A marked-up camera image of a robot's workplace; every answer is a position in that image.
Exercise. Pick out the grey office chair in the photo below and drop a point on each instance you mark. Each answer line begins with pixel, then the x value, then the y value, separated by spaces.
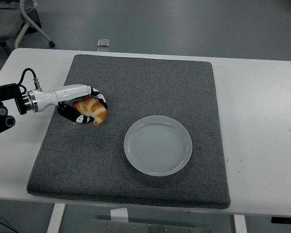
pixel 2 24

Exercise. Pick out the golden croissant bread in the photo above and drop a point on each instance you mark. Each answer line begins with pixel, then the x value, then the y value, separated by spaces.
pixel 93 108

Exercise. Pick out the black table control panel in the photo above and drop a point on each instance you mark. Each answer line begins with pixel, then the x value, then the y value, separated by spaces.
pixel 286 220

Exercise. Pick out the pale grey round plate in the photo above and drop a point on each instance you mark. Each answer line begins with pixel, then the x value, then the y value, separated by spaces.
pixel 157 145

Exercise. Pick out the white table bracket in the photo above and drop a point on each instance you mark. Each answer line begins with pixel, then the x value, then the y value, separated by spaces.
pixel 119 214

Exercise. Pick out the silver floor socket box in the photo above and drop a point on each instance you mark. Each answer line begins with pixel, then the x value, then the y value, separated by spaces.
pixel 103 49
pixel 103 42

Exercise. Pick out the grey felt mat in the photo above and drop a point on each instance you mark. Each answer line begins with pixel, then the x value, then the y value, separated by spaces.
pixel 135 85

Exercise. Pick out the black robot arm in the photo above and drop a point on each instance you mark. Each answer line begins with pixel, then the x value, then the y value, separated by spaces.
pixel 4 92

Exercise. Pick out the white table leg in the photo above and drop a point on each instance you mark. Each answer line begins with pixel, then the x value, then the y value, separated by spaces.
pixel 240 224
pixel 56 218

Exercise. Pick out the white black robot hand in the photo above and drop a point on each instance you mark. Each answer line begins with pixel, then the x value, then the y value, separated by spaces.
pixel 63 93

